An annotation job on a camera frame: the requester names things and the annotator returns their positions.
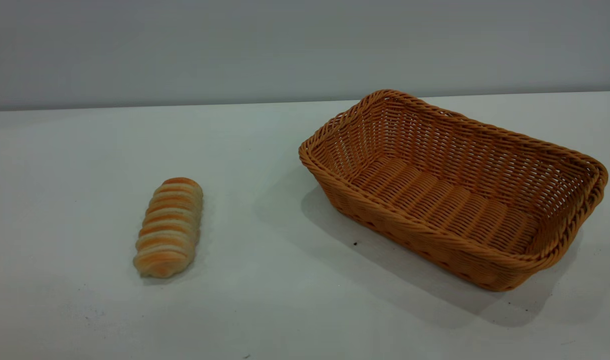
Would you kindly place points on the orange woven wicker basket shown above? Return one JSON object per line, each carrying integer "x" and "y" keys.
{"x": 435, "y": 200}

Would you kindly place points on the striped spiral bread roll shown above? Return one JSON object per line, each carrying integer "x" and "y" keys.
{"x": 168, "y": 227}

